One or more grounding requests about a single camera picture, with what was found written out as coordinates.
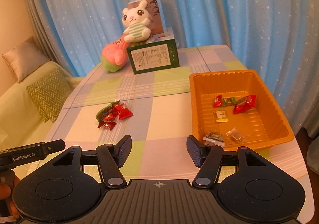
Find checked pastel tablecloth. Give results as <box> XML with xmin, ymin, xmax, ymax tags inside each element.
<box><xmin>37</xmin><ymin>44</ymin><xmax>314</xmax><ymax>214</ymax></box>

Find tall brown cardboard box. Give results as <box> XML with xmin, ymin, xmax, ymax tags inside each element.
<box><xmin>129</xmin><ymin>0</ymin><xmax>164</xmax><ymax>35</ymax></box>

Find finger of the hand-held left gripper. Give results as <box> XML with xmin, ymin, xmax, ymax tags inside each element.
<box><xmin>41</xmin><ymin>139</ymin><xmax>66</xmax><ymax>154</ymax></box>

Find orange plastic tray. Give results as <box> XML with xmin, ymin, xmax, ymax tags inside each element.
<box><xmin>189</xmin><ymin>69</ymin><xmax>295</xmax><ymax>152</ymax></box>

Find blue star curtain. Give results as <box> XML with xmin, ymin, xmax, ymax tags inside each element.
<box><xmin>37</xmin><ymin>0</ymin><xmax>287</xmax><ymax>77</ymax></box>

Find grey cushion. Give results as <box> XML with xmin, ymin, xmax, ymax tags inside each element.
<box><xmin>2</xmin><ymin>37</ymin><xmax>49</xmax><ymax>83</ymax></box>

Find small clear snack packet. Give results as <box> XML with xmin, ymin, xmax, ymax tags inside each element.
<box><xmin>226</xmin><ymin>127</ymin><xmax>246</xmax><ymax>143</ymax></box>

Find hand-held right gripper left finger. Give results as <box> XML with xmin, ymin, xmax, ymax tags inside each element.
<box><xmin>47</xmin><ymin>135</ymin><xmax>132</xmax><ymax>189</ymax></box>

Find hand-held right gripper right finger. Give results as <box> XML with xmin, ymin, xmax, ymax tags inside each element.
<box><xmin>186</xmin><ymin>135</ymin><xmax>272</xmax><ymax>188</ymax></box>

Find green cardboard box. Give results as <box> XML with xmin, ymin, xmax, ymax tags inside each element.
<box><xmin>126</xmin><ymin>27</ymin><xmax>180</xmax><ymax>75</ymax></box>

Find person's left hand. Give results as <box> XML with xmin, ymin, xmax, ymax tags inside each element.
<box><xmin>0</xmin><ymin>174</ymin><xmax>20</xmax><ymax>218</ymax></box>

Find white bunny plush toy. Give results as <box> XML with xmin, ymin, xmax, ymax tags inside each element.
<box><xmin>122</xmin><ymin>0</ymin><xmax>152</xmax><ymax>42</ymax></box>

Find green zigzag cushion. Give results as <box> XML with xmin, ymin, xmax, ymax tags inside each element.
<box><xmin>26</xmin><ymin>67</ymin><xmax>73</xmax><ymax>123</ymax></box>

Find small yellow candy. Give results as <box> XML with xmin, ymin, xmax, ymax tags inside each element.
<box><xmin>216</xmin><ymin>110</ymin><xmax>229</xmax><ymax>123</ymax></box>

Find green snack wrapper packet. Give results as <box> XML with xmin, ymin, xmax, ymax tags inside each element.
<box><xmin>96</xmin><ymin>99</ymin><xmax>121</xmax><ymax>120</ymax></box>

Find light green sofa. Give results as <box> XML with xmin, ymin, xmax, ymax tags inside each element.
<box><xmin>0</xmin><ymin>61</ymin><xmax>85</xmax><ymax>152</ymax></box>

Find pink green plush toy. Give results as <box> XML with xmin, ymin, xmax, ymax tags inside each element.
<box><xmin>100</xmin><ymin>37</ymin><xmax>130</xmax><ymax>73</ymax></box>

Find grey star curtain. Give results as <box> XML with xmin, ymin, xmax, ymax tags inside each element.
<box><xmin>254</xmin><ymin>0</ymin><xmax>319</xmax><ymax>137</ymax></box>
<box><xmin>21</xmin><ymin>0</ymin><xmax>78</xmax><ymax>77</ymax></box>

